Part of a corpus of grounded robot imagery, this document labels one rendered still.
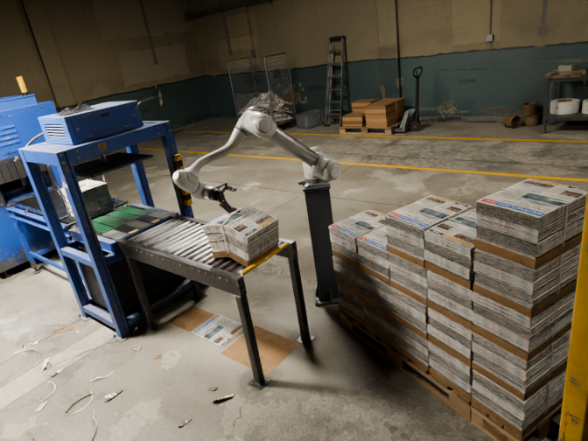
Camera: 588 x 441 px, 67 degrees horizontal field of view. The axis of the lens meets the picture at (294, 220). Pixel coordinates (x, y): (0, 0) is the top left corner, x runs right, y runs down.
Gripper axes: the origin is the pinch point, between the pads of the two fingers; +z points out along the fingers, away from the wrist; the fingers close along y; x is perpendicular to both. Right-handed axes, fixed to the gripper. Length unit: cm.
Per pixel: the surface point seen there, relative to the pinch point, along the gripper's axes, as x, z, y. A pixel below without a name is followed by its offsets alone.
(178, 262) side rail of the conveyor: 29, -33, 40
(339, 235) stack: -46, 44, 36
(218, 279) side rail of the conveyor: 28.7, 4.9, 40.2
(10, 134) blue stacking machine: -4, -348, -5
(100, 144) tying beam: 15, -118, -26
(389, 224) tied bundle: -30, 89, 9
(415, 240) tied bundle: -24, 107, 11
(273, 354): 3, 16, 116
